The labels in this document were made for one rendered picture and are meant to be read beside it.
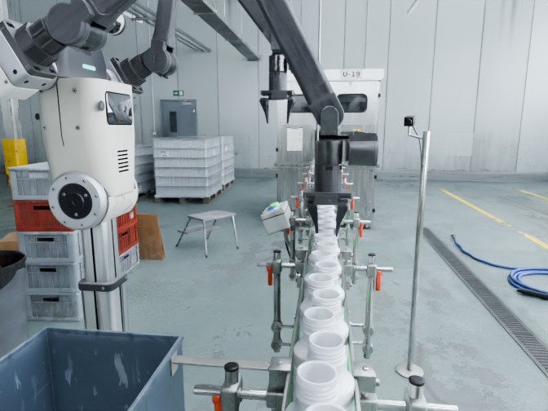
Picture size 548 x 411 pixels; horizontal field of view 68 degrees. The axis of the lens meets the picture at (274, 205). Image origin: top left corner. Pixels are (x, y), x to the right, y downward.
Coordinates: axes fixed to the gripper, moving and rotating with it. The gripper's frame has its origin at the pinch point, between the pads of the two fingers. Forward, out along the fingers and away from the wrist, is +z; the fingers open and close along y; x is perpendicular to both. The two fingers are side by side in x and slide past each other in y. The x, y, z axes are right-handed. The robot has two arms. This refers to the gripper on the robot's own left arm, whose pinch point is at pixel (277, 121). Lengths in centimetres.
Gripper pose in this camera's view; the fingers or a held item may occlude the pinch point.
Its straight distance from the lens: 132.4
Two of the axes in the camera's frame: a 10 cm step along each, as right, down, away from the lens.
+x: -1.3, 1.8, -9.7
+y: -9.9, -0.3, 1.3
